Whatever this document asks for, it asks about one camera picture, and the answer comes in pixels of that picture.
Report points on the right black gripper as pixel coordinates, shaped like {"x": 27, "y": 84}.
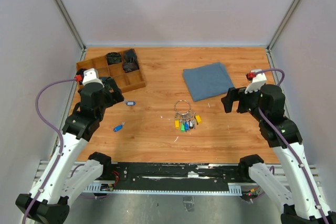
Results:
{"x": 235, "y": 94}

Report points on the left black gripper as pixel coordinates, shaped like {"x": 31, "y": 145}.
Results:
{"x": 114, "y": 96}

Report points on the key with light blue tag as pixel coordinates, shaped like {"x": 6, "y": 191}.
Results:
{"x": 130, "y": 103}

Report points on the key with dark blue tag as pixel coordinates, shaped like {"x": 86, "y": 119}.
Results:
{"x": 119, "y": 127}

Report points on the large keyring with tagged keys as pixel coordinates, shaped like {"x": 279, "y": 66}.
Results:
{"x": 186, "y": 120}

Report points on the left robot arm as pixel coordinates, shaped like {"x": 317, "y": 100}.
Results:
{"x": 49, "y": 201}

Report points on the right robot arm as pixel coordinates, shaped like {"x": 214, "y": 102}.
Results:
{"x": 301, "y": 201}

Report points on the wooden compartment tray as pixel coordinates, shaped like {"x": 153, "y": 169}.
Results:
{"x": 96, "y": 58}

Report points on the folded blue towel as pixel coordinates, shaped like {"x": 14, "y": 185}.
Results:
{"x": 207, "y": 81}

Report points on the rolled brown-black tie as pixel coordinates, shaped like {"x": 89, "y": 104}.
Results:
{"x": 130, "y": 67}

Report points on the rolled dark tie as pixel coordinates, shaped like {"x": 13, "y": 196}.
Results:
{"x": 113, "y": 58}

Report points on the rolled black tie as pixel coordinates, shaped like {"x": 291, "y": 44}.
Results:
{"x": 130, "y": 56}

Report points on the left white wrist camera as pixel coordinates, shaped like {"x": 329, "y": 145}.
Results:
{"x": 90, "y": 76}

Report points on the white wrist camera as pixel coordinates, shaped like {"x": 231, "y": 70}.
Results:
{"x": 257, "y": 79}
{"x": 90, "y": 76}

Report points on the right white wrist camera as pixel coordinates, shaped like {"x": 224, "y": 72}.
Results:
{"x": 257, "y": 79}

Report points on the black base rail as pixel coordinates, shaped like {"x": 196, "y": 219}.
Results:
{"x": 169, "y": 178}

